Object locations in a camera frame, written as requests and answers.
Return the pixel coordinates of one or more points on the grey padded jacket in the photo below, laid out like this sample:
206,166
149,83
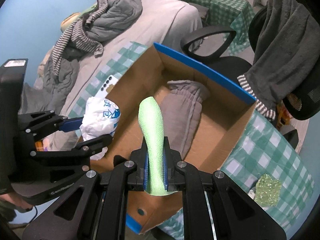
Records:
120,15

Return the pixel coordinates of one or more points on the person's left hand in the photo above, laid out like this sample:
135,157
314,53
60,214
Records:
20,203

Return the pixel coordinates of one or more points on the grey fleece garment striped cuffs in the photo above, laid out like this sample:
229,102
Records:
280,55

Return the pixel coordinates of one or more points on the blue-edged cardboard box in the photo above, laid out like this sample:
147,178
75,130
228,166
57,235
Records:
217,127

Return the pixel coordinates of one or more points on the grey cushion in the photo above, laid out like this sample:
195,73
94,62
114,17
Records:
198,10

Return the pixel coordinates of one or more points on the green glitter sponge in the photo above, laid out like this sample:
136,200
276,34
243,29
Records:
268,188

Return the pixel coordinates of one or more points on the dark grey quilted blanket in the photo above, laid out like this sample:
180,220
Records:
60,80

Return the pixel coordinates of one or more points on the grey white striped garment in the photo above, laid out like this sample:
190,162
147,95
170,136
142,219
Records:
75,37

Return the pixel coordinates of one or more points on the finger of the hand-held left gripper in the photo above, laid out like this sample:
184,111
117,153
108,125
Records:
95,143
71,125

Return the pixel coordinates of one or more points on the orange toy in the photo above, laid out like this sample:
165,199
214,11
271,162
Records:
283,116

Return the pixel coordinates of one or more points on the large green checked tablecloth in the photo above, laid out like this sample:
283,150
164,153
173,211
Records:
220,2

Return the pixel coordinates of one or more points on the white bed sheet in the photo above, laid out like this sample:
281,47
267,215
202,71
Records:
155,22

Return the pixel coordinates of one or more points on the white plastic bag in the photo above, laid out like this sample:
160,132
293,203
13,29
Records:
100,120

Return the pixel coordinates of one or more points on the black office chair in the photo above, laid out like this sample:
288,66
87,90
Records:
307,100

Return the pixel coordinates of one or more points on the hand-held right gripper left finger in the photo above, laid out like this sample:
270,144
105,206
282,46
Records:
145,172

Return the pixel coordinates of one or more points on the white smartphone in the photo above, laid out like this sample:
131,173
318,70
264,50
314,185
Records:
106,86

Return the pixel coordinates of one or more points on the green peach plush pillow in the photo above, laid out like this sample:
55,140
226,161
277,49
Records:
68,20

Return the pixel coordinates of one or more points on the light green foam sheet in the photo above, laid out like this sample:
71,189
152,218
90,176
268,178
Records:
152,130

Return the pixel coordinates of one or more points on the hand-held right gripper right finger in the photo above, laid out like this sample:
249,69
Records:
165,175

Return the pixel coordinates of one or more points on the grey fuzzy sock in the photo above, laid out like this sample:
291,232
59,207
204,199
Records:
185,120

